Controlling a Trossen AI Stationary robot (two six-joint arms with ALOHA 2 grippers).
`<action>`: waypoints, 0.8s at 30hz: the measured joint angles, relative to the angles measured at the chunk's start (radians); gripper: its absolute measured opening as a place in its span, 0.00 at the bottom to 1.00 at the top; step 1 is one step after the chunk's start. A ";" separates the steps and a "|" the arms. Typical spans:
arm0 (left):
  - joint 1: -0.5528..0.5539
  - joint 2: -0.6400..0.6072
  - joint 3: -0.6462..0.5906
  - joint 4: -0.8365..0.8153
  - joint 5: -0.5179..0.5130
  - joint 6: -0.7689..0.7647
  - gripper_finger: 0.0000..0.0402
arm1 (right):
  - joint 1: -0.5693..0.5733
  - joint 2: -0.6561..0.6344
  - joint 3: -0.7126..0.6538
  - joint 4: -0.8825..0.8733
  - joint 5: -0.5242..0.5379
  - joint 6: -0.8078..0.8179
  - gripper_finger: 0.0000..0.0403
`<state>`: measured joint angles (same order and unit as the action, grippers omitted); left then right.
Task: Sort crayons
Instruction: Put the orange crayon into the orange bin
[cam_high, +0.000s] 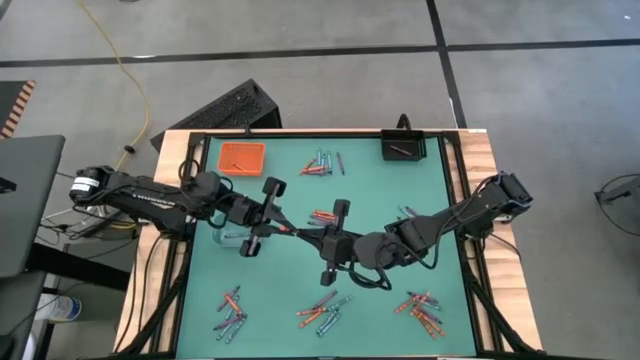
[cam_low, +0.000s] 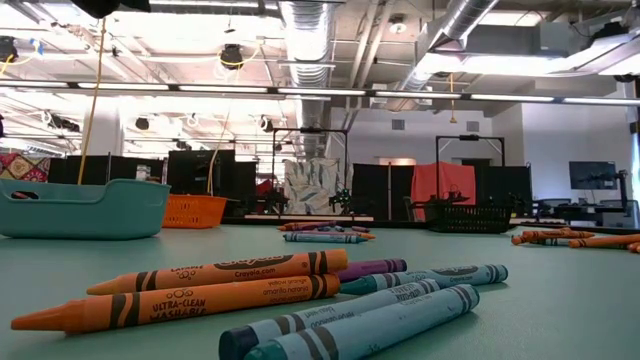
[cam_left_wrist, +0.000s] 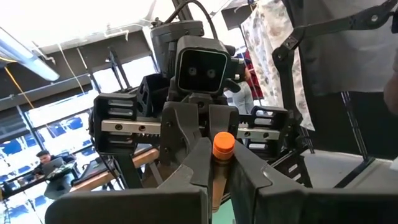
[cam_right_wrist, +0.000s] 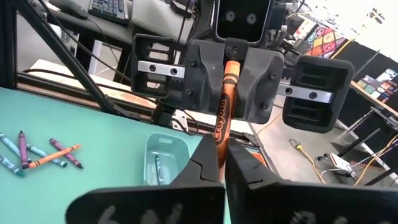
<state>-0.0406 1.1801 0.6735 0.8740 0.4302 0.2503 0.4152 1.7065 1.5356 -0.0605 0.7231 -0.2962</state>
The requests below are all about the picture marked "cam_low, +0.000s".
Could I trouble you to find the dark blue crayon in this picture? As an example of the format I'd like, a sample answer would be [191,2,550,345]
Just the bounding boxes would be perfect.
[217,278,442,360]

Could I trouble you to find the white leaf print cloth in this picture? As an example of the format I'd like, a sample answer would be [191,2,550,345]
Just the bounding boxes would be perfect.
[282,157,354,217]

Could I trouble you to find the small background robot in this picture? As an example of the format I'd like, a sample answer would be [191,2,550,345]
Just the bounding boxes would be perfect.
[328,188,355,215]

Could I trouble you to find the wooden table board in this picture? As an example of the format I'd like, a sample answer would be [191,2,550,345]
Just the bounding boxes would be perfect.
[243,213,376,223]

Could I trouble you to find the black partition panel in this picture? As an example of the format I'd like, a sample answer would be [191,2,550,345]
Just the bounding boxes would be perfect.
[351,162,417,222]
[474,164,534,217]
[47,154,167,187]
[166,148,259,201]

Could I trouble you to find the long light bar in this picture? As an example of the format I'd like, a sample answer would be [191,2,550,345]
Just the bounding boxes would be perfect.
[0,78,640,107]

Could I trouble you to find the orange red cloth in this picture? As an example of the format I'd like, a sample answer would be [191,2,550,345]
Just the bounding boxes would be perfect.
[409,160,477,222]

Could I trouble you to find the orange plastic basket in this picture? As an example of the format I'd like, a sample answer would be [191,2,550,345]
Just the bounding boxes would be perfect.
[161,193,229,230]

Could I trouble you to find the black plastic basket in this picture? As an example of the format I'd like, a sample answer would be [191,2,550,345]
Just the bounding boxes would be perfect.
[425,201,516,235]

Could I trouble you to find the clear plastic container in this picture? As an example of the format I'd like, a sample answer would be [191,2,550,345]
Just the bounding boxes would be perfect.
[0,178,172,242]

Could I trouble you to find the teal table mat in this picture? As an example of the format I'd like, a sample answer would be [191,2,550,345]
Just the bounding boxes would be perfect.
[0,222,640,360]

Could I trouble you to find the desk with equipment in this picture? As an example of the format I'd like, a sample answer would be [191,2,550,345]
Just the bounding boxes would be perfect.
[530,169,640,231]

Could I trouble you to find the colourful patterned cloth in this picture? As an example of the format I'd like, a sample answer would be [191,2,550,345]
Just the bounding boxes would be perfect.
[0,152,52,184]

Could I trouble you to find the black stand frame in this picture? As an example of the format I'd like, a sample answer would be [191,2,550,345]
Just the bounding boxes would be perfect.
[434,133,507,201]
[271,127,350,217]

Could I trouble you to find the thin yellow cable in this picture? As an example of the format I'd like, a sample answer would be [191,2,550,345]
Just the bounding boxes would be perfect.
[206,99,236,197]

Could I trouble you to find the silver ventilation duct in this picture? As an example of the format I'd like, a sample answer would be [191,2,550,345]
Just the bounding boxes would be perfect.
[397,0,501,101]
[278,0,335,157]

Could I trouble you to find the black ceiling camera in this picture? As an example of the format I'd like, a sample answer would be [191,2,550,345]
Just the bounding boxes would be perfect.
[218,43,246,71]

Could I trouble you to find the dark wall monitor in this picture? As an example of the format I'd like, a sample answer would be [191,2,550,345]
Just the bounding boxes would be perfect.
[568,160,619,192]

